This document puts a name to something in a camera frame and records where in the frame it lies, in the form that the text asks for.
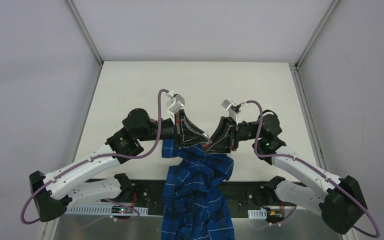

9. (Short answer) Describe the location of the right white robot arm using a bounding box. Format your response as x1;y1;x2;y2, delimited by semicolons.
204;110;368;235

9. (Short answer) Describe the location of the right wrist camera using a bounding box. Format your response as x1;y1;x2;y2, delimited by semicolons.
221;99;242;124

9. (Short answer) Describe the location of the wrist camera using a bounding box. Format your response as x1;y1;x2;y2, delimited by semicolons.
165;91;185;122
221;99;242;124

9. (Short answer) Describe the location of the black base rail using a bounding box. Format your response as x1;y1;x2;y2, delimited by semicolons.
113;180;288;223

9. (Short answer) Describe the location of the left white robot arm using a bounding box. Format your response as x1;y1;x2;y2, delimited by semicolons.
29;108;209;222

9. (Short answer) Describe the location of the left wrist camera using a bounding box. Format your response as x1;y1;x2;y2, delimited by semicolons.
165;91;185;122

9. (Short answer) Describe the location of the blue plaid shirt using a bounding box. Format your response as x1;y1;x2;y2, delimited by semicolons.
161;139;235;240

